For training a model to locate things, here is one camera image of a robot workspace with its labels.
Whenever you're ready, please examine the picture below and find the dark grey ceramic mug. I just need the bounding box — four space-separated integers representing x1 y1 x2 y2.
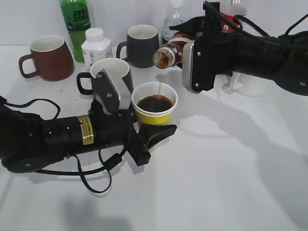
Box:
116 25 160 68

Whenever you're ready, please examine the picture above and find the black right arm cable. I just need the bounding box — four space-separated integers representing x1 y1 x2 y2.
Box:
204 1 308 39

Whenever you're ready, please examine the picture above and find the brown ceramic mug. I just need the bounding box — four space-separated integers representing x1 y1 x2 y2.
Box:
18 35 75 81

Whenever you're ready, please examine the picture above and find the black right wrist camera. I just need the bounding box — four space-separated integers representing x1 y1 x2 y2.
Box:
182 40 215 94

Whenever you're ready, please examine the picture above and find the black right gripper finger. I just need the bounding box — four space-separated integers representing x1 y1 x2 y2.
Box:
169 16 205 34

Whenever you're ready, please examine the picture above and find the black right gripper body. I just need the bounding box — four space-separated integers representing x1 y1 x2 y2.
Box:
192 1 241 92

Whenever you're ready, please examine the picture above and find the black ceramic mug front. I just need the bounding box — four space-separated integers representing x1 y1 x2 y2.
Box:
77 58 133 95

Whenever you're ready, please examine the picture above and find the green soda bottle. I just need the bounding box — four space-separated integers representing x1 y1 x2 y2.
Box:
59 0 91 63

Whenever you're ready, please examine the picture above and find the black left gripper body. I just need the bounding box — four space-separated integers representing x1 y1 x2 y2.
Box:
82 100 151 166

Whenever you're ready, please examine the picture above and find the yellow paper cup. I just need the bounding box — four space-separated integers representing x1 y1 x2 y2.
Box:
132 82 178 125

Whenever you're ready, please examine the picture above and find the clear water bottle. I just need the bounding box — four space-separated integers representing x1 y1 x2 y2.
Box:
161 0 184 44

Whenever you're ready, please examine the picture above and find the small white milk bottle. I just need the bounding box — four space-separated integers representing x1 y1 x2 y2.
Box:
81 28 113 70

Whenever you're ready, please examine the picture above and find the cola bottle red label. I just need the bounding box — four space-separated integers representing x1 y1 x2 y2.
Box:
220 0 247 28

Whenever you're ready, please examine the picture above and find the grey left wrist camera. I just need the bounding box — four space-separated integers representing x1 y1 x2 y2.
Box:
92 70 131 115

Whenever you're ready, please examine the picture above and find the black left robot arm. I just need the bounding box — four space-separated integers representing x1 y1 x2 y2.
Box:
0 98 177 173

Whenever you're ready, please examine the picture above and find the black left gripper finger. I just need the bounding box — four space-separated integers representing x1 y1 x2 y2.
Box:
138 124 177 151

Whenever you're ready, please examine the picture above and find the white ceramic mug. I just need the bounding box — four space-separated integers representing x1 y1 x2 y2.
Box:
229 72 271 98

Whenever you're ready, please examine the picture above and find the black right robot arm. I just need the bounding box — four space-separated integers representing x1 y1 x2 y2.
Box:
173 1 308 96

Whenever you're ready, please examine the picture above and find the brown Nescafe coffee bottle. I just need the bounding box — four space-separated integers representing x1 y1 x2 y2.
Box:
153 31 197 69

